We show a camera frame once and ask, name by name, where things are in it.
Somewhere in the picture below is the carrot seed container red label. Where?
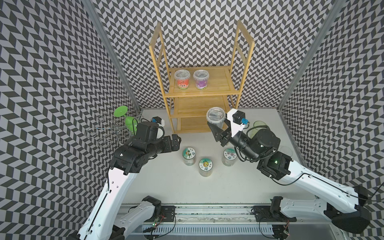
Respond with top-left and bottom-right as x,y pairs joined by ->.
182,147 -> 196,166

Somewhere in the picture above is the wooden three-tier shelf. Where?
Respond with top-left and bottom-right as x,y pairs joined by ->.
149,21 -> 255,134

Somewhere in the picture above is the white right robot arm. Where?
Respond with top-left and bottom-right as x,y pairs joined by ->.
208,121 -> 372,234

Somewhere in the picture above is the small clear seed jar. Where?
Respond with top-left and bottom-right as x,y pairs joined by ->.
206,107 -> 226,129

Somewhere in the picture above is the chrome wire glass rack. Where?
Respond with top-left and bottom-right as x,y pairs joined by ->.
86,114 -> 134,148

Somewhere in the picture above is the sunflower seed container yellow label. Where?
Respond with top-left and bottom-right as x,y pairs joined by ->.
199,158 -> 213,177

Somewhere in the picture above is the aluminium corner post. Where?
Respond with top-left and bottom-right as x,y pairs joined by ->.
82,0 -> 142,112
277,0 -> 347,112

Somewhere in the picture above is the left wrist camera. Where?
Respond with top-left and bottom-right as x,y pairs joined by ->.
151,117 -> 165,127

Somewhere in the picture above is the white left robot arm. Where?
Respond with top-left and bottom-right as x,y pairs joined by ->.
67,122 -> 182,240

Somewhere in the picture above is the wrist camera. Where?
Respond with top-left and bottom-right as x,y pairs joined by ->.
227,109 -> 249,138
151,117 -> 165,127

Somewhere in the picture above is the green translucent plastic cup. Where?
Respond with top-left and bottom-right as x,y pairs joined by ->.
250,121 -> 269,138

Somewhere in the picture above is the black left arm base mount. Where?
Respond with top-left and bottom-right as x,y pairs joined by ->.
145,205 -> 176,224

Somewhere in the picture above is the small purple seed jar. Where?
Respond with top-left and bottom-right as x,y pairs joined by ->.
193,70 -> 210,90

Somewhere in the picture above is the left aluminium corner post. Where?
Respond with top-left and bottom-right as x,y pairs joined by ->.
82,0 -> 142,112

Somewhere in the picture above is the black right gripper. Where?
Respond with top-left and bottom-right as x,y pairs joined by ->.
208,111 -> 260,162

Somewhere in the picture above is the red tomato seed container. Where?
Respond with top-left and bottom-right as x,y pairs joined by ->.
175,70 -> 191,90

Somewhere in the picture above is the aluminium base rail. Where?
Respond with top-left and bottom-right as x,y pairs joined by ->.
117,204 -> 349,240

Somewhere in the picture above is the green plastic wine glass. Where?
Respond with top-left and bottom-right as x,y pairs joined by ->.
114,106 -> 139,136

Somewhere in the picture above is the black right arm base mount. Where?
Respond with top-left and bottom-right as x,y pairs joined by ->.
251,196 -> 297,223

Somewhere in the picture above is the right aluminium corner post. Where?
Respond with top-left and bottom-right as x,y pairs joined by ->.
277,0 -> 347,112

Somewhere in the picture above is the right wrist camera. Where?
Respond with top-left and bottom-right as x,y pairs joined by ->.
227,109 -> 249,138

